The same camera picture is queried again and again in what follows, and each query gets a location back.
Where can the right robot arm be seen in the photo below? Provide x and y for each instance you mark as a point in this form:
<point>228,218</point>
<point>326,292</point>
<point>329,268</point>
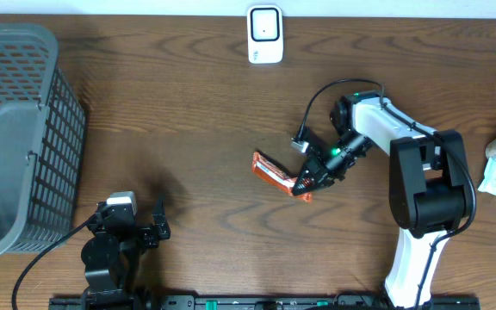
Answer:
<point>431,195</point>

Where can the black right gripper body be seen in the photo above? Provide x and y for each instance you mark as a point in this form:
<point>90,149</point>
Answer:
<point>337,157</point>

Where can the white barcode scanner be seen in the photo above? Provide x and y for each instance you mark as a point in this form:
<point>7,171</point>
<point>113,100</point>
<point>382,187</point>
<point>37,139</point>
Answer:
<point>265,34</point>

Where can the grey plastic mesh basket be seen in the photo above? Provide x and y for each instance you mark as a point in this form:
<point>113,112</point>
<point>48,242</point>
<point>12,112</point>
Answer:
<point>42,135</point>

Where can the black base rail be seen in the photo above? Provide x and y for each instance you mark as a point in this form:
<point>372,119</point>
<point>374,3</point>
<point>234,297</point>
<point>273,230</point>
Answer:
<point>190,302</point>

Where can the red Top chocolate bar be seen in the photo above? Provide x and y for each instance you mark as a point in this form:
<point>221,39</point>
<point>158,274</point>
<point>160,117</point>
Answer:
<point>271,174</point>

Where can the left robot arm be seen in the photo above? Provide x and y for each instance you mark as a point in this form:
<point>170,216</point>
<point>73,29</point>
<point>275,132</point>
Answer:
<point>112,256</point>

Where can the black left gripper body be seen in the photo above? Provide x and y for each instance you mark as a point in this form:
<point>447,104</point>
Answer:
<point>145,238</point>

